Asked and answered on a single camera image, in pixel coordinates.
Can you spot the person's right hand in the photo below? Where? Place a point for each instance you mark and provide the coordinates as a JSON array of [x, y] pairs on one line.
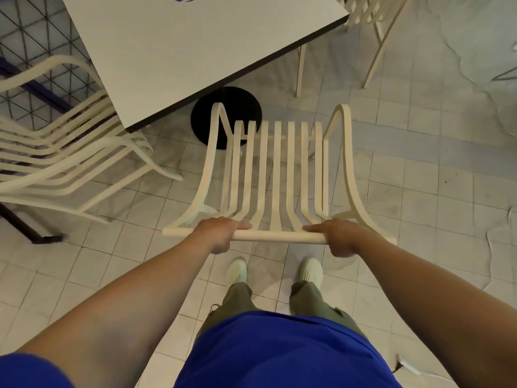
[[345, 238]]

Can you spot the person's left hand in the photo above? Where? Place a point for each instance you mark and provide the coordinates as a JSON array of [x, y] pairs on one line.
[[214, 234]]

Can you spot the cream slatted chair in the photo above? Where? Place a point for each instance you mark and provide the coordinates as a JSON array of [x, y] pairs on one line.
[[60, 165], [383, 32], [277, 165]]

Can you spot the person's right forearm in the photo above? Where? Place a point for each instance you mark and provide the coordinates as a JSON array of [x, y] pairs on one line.
[[436, 303]]

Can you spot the person's left forearm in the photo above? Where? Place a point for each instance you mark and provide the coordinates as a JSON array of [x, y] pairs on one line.
[[121, 311]]

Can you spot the person's left white shoe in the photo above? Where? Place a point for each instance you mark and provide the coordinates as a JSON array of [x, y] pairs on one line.
[[237, 271]]

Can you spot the person's white shoe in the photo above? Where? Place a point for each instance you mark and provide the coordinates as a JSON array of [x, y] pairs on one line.
[[237, 271], [312, 272]]

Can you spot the person's right white shoe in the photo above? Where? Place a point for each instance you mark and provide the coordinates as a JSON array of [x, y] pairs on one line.
[[312, 272]]

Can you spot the olive green trousers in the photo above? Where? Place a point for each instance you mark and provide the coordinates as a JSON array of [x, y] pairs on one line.
[[307, 299]]

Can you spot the black round table base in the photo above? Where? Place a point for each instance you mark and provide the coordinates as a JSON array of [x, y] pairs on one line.
[[242, 105]]

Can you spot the blue shirt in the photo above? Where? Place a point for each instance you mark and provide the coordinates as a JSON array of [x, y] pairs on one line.
[[282, 355]]

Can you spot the white square table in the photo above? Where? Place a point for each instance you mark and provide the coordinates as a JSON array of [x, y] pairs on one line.
[[181, 48]]

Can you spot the black metal stand foot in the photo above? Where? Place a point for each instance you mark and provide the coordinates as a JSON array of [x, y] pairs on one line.
[[24, 227]]

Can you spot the thin dark metal leg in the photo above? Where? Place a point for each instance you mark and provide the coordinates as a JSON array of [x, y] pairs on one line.
[[505, 75]]

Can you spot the purple metal bar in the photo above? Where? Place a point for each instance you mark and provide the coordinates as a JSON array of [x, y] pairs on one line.
[[36, 89]]

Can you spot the clear plastic sheet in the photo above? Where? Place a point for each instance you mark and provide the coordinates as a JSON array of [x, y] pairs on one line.
[[476, 44]]

